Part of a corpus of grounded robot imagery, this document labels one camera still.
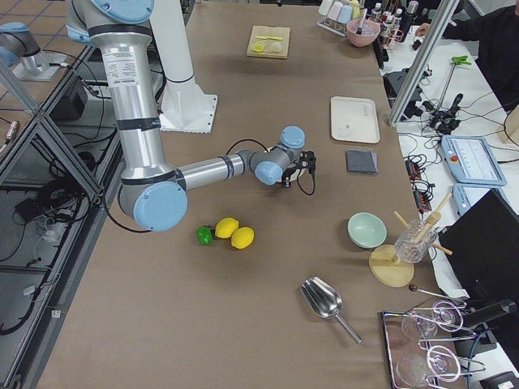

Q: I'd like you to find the wooden cutting board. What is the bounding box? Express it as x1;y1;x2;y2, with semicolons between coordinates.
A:
247;25;291;59

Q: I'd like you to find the yellow lemon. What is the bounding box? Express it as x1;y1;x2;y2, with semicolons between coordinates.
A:
215;217;239;239
230;227;255;250

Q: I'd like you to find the wooden cup rack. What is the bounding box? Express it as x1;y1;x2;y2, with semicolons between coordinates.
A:
369;192;453;287

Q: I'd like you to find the clear glass cup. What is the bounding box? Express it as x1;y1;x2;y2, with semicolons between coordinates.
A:
394;220;437;263

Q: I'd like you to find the white steamed bun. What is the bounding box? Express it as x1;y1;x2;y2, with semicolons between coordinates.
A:
268;41;283;54

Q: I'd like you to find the metal scoop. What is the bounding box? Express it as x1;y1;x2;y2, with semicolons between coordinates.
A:
300;276;362;344

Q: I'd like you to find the mint green bowl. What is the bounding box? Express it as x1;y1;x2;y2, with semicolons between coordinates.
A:
347;212;387;249

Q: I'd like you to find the blue teach pendant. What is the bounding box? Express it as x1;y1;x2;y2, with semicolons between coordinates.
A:
452;183;493;216
440;135;507;186

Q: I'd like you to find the yellow plastic knife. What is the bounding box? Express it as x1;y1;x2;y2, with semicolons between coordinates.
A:
254;35;284;41

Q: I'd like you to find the aluminium frame post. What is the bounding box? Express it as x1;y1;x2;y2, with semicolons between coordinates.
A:
388;0;459;127

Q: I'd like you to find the pink bowl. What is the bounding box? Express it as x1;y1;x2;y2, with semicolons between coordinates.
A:
345;19;380;48

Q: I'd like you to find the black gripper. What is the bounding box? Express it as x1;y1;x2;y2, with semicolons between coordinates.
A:
281;151;316;187

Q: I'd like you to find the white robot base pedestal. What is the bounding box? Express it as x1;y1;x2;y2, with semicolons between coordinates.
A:
150;1;217;134

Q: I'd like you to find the white rectangular tray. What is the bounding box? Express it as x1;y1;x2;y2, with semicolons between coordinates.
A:
330;96;380;144

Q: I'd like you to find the yellow lemon lower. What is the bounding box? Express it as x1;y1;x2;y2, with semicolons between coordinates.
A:
230;227;255;250

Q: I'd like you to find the yellow lemon upper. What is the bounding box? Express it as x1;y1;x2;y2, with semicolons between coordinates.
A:
215;217;239;239

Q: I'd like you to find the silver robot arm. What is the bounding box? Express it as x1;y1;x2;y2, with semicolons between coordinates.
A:
66;1;306;232

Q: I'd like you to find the green lime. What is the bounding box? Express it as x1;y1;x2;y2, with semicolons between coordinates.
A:
195;225;214;246

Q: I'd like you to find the round white plate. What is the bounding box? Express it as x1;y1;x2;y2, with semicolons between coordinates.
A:
277;164;303;183

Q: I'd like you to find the grey folded cloth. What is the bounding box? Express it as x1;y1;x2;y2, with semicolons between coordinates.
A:
345;149;378;175

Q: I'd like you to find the metal glass holder tray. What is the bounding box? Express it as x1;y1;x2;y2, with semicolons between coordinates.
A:
380;300;486;388

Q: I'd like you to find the black monitor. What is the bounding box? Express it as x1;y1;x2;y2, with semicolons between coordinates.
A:
440;189;518;302

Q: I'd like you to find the pastel cups rack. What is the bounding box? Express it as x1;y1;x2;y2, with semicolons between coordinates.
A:
317;0;361;35

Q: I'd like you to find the person in black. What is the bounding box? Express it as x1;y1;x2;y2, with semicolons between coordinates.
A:
415;6;519;113

